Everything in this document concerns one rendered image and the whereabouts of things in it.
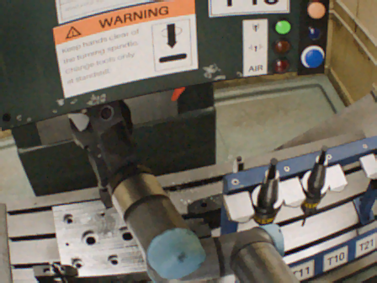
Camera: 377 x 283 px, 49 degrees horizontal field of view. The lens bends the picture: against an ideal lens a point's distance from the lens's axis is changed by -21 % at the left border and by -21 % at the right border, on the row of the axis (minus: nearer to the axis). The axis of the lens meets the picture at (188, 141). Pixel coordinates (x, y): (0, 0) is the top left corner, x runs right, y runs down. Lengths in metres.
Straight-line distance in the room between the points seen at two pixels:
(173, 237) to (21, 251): 0.76
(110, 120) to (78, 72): 0.17
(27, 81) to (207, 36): 0.21
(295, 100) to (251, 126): 0.26
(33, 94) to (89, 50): 0.09
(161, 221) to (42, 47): 0.29
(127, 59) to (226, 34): 0.11
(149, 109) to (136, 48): 0.96
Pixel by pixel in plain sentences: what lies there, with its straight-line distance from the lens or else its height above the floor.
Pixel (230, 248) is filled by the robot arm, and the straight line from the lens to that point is 0.74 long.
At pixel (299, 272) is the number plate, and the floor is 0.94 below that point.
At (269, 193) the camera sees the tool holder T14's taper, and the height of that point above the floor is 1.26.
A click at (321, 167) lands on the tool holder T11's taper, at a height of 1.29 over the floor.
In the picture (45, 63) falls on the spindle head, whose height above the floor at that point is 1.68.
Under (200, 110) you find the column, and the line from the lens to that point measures 1.57.
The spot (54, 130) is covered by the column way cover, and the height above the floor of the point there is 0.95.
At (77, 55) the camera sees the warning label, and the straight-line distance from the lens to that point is 0.52.
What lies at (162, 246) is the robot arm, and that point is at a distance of 0.64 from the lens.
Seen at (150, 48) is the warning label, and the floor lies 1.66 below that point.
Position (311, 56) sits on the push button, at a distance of 0.59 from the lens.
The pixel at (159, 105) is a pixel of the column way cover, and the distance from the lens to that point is 1.48.
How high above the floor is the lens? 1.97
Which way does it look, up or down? 48 degrees down
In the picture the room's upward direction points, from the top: 3 degrees counter-clockwise
